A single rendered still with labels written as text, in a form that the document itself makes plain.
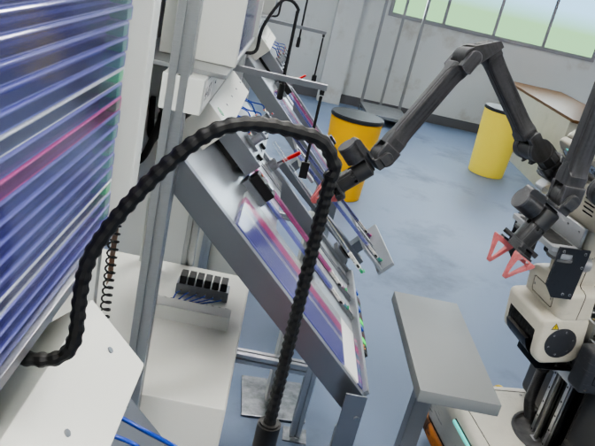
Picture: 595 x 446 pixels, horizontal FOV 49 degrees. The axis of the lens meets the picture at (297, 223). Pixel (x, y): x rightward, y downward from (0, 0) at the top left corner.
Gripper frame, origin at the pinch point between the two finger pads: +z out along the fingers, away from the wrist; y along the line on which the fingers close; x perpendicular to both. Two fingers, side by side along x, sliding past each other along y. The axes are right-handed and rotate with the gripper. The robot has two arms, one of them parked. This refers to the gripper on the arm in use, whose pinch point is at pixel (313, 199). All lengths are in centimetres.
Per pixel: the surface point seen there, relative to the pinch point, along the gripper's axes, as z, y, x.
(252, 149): 1.3, 24.7, -27.6
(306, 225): 8.0, -7.3, 8.6
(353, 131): 2, -286, 61
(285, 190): 7.4, -7.5, -4.8
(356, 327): 4.4, 29.6, 29.2
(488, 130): -98, -463, 177
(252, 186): 5.4, 29.8, -20.6
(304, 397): 45, -9, 66
